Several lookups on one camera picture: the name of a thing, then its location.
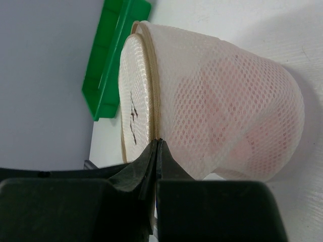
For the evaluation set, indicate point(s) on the pink bra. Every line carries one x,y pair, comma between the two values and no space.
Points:
226,118

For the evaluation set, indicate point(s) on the green plastic tray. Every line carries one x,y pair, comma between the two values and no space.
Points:
100,85

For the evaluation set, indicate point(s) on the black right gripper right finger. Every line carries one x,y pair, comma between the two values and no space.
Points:
212,210

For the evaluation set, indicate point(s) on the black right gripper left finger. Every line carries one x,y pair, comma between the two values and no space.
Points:
114,203

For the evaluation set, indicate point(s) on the white mesh laundry bag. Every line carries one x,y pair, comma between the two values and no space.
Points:
152,57

